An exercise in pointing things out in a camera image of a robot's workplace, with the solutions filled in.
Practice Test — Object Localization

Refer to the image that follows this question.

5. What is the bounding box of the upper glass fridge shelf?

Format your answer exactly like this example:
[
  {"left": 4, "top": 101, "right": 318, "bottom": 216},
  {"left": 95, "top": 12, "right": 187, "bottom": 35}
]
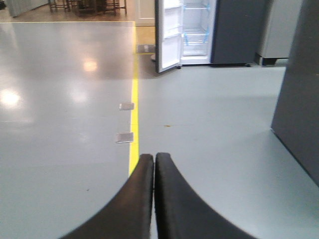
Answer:
[{"left": 184, "top": 3, "right": 210, "bottom": 10}]

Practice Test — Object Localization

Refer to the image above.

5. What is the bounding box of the lower glass fridge shelf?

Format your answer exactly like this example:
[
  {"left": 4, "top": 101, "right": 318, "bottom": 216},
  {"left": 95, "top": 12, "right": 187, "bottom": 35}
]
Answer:
[{"left": 183, "top": 27, "right": 210, "bottom": 36}]

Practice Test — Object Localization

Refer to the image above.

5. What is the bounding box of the near silver floor plate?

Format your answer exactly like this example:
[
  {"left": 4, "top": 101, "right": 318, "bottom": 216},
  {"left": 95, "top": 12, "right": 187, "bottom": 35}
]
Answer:
[{"left": 115, "top": 132, "right": 134, "bottom": 143}]

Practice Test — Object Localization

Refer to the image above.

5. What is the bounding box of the grey fridge door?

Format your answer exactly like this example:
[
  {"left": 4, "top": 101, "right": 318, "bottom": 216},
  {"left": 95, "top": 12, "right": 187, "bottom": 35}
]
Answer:
[{"left": 155, "top": 0, "right": 183, "bottom": 73}]

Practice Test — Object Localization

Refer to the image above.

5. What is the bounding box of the dark grey cabinet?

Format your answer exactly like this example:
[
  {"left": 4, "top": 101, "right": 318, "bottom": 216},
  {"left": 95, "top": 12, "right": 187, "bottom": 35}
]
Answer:
[{"left": 271, "top": 0, "right": 319, "bottom": 184}]

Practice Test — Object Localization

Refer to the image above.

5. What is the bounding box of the silver floor plate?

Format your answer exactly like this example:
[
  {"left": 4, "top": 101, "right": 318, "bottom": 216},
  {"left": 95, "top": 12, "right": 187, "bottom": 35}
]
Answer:
[
  {"left": 115, "top": 132, "right": 134, "bottom": 143},
  {"left": 119, "top": 102, "right": 135, "bottom": 111}
]

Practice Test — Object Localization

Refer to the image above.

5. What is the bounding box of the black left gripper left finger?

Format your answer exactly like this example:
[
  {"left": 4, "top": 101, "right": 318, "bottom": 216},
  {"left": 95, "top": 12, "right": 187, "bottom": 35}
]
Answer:
[{"left": 63, "top": 154, "right": 154, "bottom": 239}]

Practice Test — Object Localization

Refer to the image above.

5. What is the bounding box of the wooden dining table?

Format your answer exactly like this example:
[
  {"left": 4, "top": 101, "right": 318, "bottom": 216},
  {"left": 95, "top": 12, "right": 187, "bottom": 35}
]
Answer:
[{"left": 47, "top": 0, "right": 128, "bottom": 16}]

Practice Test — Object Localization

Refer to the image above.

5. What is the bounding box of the far silver floor plate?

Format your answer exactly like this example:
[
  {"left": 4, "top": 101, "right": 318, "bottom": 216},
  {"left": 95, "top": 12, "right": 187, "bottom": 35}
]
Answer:
[{"left": 119, "top": 102, "right": 135, "bottom": 111}]

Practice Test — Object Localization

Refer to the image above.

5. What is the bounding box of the clear crisper drawer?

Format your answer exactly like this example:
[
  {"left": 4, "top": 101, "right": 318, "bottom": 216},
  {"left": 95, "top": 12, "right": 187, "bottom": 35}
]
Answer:
[{"left": 183, "top": 42, "right": 208, "bottom": 56}]

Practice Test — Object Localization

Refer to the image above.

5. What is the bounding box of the grey floor sign sticker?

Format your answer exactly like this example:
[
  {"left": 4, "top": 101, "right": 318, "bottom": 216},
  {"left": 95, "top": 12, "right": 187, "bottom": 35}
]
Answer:
[{"left": 137, "top": 44, "right": 156, "bottom": 54}]

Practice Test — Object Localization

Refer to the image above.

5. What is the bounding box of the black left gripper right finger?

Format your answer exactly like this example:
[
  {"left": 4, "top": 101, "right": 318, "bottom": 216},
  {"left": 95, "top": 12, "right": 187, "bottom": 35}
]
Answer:
[{"left": 154, "top": 152, "right": 252, "bottom": 239}]

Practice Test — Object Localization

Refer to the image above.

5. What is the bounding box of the dark grey fridge body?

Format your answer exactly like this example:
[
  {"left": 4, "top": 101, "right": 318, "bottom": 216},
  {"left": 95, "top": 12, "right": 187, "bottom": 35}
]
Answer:
[{"left": 179, "top": 0, "right": 265, "bottom": 68}]

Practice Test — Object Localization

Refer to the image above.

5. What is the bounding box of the glass fridge shelf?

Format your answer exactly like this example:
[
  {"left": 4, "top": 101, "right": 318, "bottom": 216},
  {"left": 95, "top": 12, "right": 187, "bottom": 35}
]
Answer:
[
  {"left": 184, "top": 3, "right": 210, "bottom": 10},
  {"left": 183, "top": 27, "right": 210, "bottom": 36}
]

